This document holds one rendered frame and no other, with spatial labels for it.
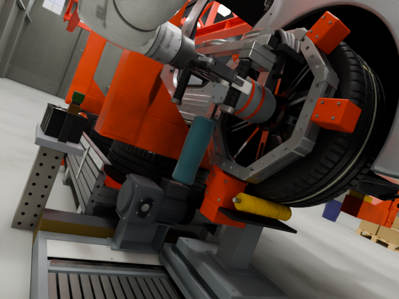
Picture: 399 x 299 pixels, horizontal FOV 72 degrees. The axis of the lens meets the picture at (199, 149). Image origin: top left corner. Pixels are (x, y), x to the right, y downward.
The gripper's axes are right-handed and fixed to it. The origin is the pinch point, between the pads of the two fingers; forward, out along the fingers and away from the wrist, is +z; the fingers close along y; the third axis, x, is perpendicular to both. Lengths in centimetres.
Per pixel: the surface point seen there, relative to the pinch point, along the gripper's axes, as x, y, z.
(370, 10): 42, 4, 36
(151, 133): -23, -60, 6
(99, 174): -50, -70, -7
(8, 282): -83, -34, -32
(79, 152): -39, -53, -22
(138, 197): -48, -39, 2
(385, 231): -53, -196, 607
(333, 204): -45, -314, 602
